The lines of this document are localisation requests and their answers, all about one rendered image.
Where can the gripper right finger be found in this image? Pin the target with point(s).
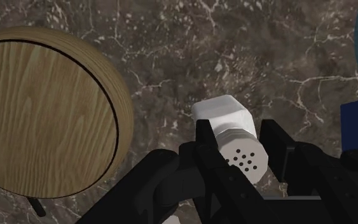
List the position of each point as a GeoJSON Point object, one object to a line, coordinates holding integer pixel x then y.
{"type": "Point", "coordinates": [321, 176]}

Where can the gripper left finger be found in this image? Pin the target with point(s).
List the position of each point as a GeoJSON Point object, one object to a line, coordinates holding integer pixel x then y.
{"type": "Point", "coordinates": [216, 183]}

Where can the white salt shaker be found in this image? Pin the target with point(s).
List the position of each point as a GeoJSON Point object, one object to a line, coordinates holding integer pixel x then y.
{"type": "Point", "coordinates": [228, 124]}

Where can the round wooden board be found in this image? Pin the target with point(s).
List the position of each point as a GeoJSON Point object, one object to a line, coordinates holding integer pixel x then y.
{"type": "Point", "coordinates": [42, 118]}

